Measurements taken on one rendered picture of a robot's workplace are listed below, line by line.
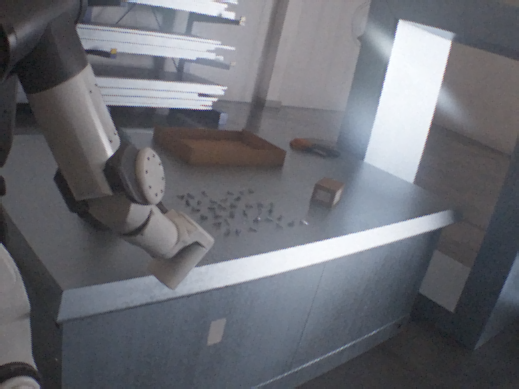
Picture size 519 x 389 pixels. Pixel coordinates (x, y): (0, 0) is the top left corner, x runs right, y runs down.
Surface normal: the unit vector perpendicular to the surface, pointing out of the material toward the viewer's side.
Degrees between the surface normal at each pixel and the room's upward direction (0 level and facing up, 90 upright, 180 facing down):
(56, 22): 72
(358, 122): 90
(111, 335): 90
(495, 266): 90
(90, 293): 67
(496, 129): 90
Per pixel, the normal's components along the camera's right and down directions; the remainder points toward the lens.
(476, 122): -0.76, 0.04
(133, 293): 0.69, -0.02
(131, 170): 0.96, -0.15
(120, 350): 0.65, 0.36
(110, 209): -0.16, 0.37
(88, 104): 0.85, 0.09
